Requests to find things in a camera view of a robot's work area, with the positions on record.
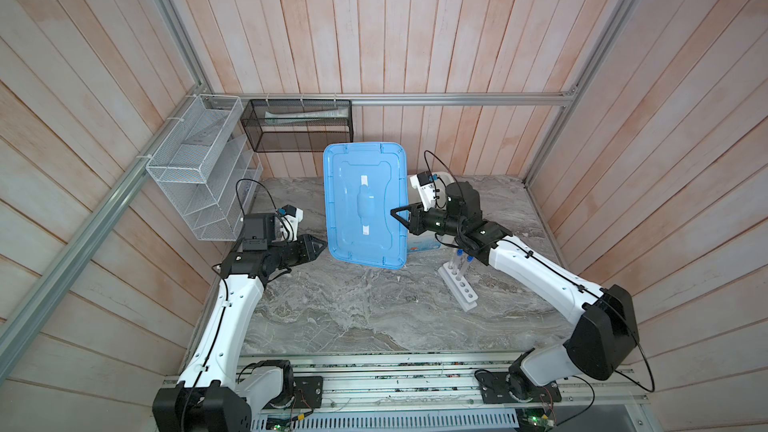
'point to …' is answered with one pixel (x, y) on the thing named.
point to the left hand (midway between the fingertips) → (323, 250)
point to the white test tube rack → (459, 286)
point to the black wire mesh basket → (285, 125)
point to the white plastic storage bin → (428, 240)
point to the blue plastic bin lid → (365, 182)
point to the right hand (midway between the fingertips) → (392, 212)
